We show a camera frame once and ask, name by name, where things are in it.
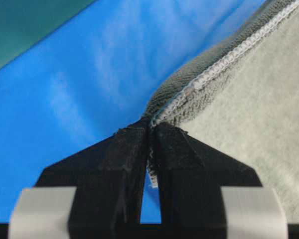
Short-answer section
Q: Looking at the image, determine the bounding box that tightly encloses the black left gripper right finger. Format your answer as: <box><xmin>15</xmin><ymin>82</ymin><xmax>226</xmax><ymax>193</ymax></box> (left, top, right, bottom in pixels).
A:
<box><xmin>149</xmin><ymin>121</ymin><xmax>289</xmax><ymax>239</ymax></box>

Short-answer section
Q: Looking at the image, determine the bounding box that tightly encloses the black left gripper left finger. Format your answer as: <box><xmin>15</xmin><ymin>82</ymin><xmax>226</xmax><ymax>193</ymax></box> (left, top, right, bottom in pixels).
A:
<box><xmin>7</xmin><ymin>117</ymin><xmax>150</xmax><ymax>239</ymax></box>

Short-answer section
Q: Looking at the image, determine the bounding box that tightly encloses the grey microfibre towel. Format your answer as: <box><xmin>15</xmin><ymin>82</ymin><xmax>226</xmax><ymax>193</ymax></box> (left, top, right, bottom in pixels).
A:
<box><xmin>144</xmin><ymin>0</ymin><xmax>299</xmax><ymax>223</ymax></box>

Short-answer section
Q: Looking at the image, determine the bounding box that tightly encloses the blue table cloth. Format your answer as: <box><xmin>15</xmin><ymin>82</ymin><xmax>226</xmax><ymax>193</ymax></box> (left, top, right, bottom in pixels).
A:
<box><xmin>0</xmin><ymin>0</ymin><xmax>262</xmax><ymax>223</ymax></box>

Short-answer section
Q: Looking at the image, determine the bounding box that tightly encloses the green cutting mat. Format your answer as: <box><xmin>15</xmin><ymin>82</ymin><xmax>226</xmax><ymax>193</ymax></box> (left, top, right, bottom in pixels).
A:
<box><xmin>0</xmin><ymin>0</ymin><xmax>92</xmax><ymax>68</ymax></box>

